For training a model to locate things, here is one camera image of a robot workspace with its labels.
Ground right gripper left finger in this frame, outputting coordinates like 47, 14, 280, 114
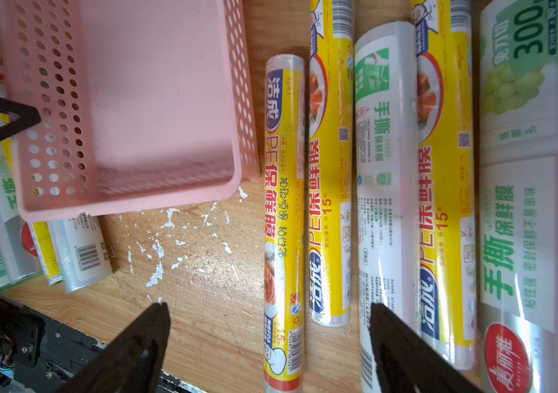
59, 303, 171, 392

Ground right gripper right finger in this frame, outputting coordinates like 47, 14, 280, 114
370, 304, 481, 393

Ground pink plastic basket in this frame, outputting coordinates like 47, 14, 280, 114
0, 1, 260, 222

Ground yellow wrap roll long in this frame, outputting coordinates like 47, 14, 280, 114
263, 54, 305, 392

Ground thick white green wrap roll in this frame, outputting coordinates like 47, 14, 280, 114
479, 1, 558, 392

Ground white wrap roll red label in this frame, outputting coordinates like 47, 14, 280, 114
0, 65, 44, 284

